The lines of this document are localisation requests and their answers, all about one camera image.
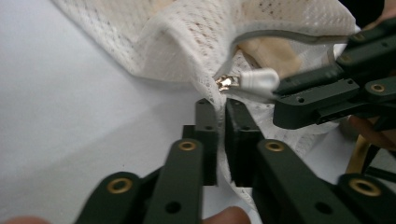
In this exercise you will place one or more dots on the white foam mat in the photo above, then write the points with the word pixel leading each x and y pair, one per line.
pixel 62 109

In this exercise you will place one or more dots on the white mesh laundry bag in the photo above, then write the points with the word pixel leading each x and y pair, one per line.
pixel 174 46

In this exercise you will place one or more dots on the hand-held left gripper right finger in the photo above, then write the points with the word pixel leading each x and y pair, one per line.
pixel 241 146

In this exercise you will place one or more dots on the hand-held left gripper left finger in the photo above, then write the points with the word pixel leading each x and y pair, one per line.
pixel 208 140

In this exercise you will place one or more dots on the cream cloth garment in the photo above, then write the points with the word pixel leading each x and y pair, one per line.
pixel 274 53

